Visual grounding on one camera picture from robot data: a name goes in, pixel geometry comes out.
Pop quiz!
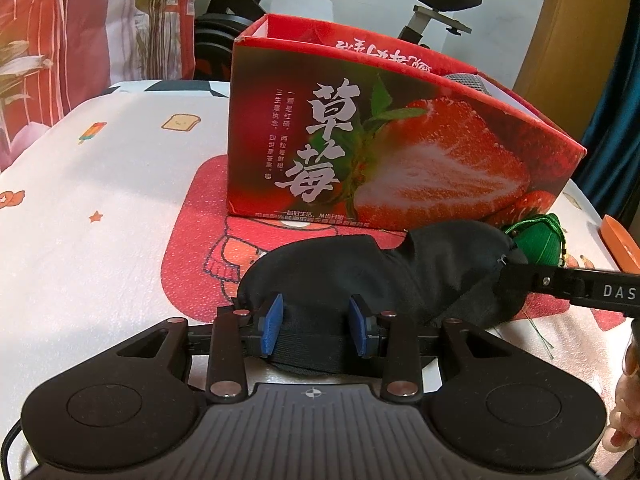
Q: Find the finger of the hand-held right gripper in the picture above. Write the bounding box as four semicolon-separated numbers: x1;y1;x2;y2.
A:
501;258;587;303

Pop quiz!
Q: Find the printed plant curtain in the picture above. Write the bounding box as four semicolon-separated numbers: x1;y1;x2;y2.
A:
0;0;201;173

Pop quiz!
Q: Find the orange tray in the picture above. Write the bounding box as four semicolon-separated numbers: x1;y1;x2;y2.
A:
600;214;640;276

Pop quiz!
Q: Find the printed bed sheet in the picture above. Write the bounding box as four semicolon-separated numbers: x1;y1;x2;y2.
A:
0;80;640;480

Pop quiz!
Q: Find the wooden wardrobe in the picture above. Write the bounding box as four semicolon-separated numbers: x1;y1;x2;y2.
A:
515;0;640;146

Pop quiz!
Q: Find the person's right hand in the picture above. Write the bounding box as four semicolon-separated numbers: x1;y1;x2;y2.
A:
606;322;640;456

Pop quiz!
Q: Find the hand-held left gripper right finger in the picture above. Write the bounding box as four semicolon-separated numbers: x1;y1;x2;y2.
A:
348;295;506;401

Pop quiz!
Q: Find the dark blue curtain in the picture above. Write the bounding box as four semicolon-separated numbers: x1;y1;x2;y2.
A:
575;55;640;221

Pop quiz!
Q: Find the red strawberry print box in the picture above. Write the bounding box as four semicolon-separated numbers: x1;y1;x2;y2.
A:
227;14;587;233

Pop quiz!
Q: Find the black eye mask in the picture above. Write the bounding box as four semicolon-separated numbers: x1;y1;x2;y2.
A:
232;219;531;376

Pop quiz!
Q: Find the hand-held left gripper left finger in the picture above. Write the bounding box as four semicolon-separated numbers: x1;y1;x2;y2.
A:
117;294;286;402

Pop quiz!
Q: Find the grey mesh item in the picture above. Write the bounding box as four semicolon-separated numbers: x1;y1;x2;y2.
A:
442;72;488;96

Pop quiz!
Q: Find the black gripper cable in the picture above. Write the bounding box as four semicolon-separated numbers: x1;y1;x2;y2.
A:
0;407;26;480

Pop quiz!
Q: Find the green tasselled sachet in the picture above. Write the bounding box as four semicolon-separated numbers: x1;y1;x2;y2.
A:
500;212;573;268

